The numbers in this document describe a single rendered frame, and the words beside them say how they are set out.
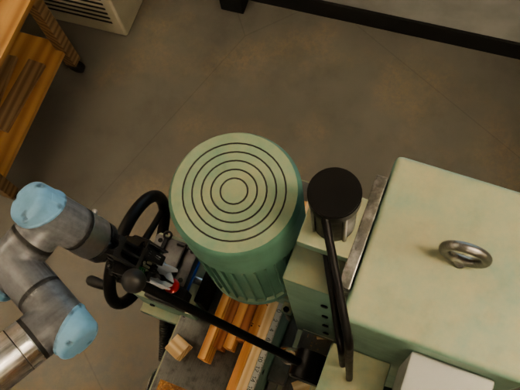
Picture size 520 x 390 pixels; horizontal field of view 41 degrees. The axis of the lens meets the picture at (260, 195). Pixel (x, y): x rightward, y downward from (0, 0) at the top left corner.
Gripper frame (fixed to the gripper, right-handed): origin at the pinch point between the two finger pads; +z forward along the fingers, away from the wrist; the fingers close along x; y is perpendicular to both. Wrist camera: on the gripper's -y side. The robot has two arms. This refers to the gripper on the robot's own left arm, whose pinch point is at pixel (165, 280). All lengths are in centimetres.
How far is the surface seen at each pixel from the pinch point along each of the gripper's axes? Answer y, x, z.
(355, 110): -45, 97, 96
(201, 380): 1.4, -14.3, 18.7
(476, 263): 66, 8, -18
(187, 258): -2.1, 6.4, 5.2
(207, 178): 34.3, 8.3, -32.1
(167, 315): -11.2, -4.4, 15.0
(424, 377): 62, -6, -13
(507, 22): 1, 137, 100
